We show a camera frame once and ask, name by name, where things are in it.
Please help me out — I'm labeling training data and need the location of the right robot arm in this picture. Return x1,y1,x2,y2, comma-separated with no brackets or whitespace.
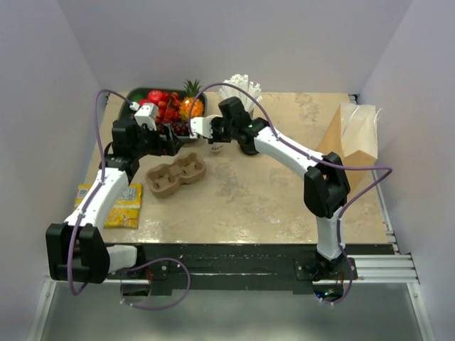
208,97,350,281

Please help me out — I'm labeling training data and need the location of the black cup lid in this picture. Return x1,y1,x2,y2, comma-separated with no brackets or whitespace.
240,142,259,156

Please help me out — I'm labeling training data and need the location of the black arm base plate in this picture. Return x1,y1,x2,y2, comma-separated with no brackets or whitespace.
95,243,395,296

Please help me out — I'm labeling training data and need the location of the toy pineapple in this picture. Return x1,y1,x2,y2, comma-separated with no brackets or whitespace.
179,80,205,121

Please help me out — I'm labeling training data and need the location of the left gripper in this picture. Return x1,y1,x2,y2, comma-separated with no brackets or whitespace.
132,121,184,159

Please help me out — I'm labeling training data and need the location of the dark grapes bunch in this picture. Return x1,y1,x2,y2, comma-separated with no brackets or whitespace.
156,121,189,137

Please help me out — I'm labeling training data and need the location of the brown paper bag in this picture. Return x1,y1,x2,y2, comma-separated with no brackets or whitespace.
316,103,380,193

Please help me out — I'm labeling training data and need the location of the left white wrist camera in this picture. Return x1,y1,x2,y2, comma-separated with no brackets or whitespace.
134,103,159,131

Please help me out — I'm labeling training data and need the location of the brown cardboard cup carrier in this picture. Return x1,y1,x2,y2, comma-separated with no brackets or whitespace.
145,152,207,199

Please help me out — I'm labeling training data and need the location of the dark green fruit tray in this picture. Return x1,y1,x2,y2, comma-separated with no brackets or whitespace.
127,80,200,144

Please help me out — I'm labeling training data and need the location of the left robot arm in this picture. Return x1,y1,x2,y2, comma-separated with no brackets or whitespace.
45,118,183,283

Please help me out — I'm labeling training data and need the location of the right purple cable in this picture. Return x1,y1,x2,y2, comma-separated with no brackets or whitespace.
188,82,393,307

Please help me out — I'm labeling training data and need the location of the yellow snack bag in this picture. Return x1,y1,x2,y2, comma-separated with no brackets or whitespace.
73,183,143,229

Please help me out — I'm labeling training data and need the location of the green lime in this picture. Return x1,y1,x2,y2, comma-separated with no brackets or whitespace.
131,94,144,102

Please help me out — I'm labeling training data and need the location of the white paper cup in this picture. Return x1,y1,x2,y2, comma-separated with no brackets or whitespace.
206,114,226,156

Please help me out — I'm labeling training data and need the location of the white paper straws bundle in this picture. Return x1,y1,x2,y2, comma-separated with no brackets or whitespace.
218,74,262,116

